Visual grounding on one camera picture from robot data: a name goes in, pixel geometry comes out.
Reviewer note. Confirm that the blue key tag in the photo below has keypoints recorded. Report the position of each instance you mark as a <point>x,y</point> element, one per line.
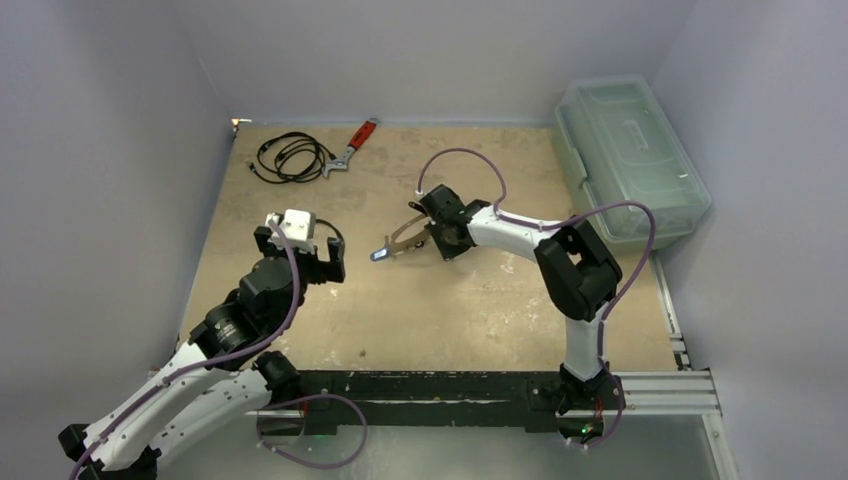
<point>381,254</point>

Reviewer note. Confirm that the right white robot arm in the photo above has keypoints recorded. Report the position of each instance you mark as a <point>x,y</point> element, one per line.
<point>579,272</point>

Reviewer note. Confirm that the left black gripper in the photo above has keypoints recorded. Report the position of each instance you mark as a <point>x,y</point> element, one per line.
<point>324,270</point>

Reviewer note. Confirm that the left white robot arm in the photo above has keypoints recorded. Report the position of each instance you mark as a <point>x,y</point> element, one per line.
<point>224,369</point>

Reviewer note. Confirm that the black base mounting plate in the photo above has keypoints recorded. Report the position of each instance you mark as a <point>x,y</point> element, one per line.
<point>533,401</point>

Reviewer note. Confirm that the red handled adjustable wrench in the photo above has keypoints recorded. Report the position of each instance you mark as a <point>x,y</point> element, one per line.
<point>342,163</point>

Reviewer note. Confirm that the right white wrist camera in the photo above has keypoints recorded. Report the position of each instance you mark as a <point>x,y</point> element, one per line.
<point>417,207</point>

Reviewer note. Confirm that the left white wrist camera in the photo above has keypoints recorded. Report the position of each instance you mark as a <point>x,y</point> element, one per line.
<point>297,226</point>

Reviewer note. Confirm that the translucent green plastic toolbox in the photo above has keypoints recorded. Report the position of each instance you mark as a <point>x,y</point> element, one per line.
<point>617,148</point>

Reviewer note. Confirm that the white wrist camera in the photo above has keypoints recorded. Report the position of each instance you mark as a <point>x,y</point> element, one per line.
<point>417,207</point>
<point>297,226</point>

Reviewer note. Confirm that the aluminium frame rail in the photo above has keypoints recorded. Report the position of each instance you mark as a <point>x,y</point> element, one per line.
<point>657,393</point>

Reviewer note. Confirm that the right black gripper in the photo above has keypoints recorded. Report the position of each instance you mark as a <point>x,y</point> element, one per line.
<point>436,221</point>

